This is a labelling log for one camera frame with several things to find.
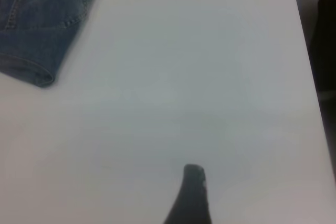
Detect right gripper scuffed black finger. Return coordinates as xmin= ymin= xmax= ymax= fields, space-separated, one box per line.
xmin=162 ymin=163 xmax=213 ymax=224

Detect blue denim short pants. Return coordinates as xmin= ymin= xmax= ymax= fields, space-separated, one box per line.
xmin=0 ymin=0 xmax=100 ymax=88

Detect dark blurry furniture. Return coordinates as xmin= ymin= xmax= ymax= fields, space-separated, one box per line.
xmin=309 ymin=0 xmax=336 ymax=101

